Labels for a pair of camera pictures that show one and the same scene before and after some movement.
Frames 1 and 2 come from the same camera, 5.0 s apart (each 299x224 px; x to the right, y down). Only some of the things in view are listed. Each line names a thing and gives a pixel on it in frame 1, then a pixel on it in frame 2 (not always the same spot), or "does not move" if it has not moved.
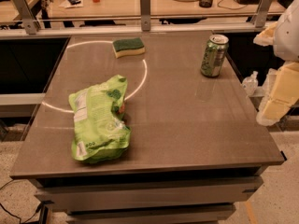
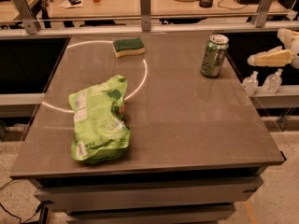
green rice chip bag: [100, 129] does not move
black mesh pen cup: [206, 0] does not move
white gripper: [288, 35] → [295, 49]
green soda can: [214, 55] does not move
